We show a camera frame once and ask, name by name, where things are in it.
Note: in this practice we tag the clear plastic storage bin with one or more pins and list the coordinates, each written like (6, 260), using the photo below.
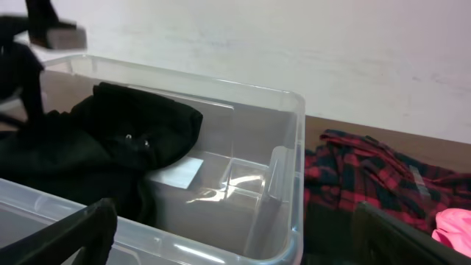
(245, 204)

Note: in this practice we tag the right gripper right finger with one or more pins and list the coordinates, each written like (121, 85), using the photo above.
(381, 239)

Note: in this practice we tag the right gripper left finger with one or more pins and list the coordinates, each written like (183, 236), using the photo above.
(88, 234)

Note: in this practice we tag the white label in bin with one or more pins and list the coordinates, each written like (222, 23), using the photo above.
(179, 175)

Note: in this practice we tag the red plaid flannel shirt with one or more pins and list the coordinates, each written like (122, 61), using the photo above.
(348, 169)

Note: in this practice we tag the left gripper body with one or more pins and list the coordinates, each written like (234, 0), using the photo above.
(20, 69)

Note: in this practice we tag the large black garment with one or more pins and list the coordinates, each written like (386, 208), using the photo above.
(103, 148)

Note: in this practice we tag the pink folded garment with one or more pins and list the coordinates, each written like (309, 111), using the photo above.
(453, 229)

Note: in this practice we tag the black garment right side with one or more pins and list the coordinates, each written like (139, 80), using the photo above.
(327, 236)

